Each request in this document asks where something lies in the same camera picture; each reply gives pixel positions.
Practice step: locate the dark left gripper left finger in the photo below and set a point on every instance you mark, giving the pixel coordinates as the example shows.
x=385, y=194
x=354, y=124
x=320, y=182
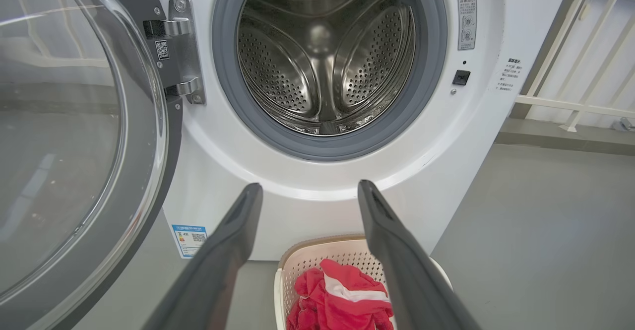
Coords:
x=218, y=265

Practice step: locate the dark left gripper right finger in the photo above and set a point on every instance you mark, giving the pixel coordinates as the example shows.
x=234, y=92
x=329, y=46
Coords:
x=407, y=280

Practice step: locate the red and white garment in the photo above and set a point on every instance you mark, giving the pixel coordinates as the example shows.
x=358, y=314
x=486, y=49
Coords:
x=342, y=305

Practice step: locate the black round glass washer door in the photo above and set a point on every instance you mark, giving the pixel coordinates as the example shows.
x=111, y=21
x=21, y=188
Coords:
x=59, y=146

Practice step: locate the cream perforated basket brown rim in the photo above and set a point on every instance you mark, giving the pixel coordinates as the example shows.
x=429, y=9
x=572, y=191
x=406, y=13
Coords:
x=307, y=255

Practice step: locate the white front-load washing machine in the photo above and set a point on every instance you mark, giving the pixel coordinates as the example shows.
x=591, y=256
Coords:
x=317, y=211

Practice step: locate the black door latch socket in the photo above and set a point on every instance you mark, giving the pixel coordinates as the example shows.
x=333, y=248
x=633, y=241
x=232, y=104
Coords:
x=461, y=77

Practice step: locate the metal door hinge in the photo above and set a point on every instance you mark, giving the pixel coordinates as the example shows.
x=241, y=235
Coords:
x=186, y=52

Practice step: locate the stainless steel washing machine drum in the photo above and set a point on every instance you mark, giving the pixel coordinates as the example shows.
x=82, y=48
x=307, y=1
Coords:
x=322, y=72

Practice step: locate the printed text label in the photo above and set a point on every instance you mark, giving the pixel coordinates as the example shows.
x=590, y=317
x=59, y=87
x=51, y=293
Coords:
x=510, y=74

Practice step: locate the blue energy label sticker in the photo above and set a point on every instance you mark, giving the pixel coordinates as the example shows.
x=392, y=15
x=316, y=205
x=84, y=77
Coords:
x=189, y=240

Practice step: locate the small QR code sticker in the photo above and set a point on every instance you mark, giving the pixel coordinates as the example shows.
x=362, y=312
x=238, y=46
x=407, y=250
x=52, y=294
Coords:
x=162, y=50

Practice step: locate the white metal railing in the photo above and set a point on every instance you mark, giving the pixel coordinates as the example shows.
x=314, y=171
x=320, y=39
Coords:
x=570, y=104

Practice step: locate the grey warning sticker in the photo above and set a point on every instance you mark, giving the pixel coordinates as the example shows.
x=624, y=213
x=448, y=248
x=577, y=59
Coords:
x=467, y=17

